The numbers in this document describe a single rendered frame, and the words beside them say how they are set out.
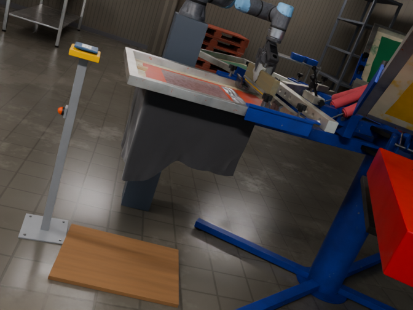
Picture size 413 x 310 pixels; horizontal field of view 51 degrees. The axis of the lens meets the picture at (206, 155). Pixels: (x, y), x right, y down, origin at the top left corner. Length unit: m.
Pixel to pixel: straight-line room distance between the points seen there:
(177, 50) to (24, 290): 1.41
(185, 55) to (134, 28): 6.46
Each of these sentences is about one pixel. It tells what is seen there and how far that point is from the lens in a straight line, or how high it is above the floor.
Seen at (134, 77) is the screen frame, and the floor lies 0.99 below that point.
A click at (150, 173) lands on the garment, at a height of 0.58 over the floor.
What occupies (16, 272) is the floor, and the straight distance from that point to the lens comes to 2.13.
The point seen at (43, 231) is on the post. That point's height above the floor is 0.01.
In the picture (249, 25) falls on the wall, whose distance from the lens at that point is 9.10.
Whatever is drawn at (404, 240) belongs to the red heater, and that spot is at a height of 1.09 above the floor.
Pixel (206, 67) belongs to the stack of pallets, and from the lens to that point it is 7.96.
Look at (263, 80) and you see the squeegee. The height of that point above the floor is 1.08.
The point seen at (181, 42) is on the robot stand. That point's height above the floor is 1.06.
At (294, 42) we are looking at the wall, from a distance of 9.38.
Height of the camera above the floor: 1.34
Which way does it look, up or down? 19 degrees down
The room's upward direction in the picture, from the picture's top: 20 degrees clockwise
